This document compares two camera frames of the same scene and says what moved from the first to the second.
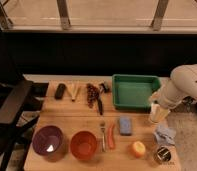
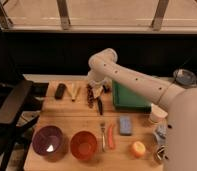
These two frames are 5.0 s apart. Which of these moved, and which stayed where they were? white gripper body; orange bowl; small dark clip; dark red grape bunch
Moved: white gripper body
Stayed: small dark clip; dark red grape bunch; orange bowl
